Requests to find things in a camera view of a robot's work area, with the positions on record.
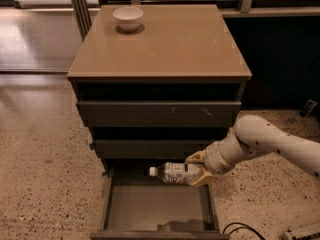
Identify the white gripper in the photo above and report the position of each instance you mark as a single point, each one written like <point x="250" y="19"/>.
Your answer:
<point x="213" y="157"/>

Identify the clear plastic bottle blue label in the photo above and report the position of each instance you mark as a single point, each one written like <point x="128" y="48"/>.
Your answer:
<point x="175" y="173"/>

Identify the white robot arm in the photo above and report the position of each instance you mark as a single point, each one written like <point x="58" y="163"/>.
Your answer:
<point x="251" y="137"/>

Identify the top grey drawer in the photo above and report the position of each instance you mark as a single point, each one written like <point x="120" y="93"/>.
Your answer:
<point x="159" y="114"/>

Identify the open bottom grey drawer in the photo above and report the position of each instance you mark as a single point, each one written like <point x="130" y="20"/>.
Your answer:
<point x="139" y="207"/>

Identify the brown drawer cabinet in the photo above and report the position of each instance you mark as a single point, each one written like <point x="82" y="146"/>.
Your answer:
<point x="179" y="53"/>

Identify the middle grey drawer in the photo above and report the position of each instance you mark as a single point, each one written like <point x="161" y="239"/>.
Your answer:
<point x="148" y="149"/>

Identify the white power strip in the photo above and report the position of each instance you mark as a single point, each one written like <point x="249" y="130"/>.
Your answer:
<point x="309" y="232"/>

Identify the small dark floor object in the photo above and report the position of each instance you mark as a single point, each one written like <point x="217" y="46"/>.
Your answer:
<point x="308" y="108"/>

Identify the white ceramic bowl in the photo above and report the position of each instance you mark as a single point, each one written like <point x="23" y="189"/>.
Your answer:
<point x="128" y="18"/>

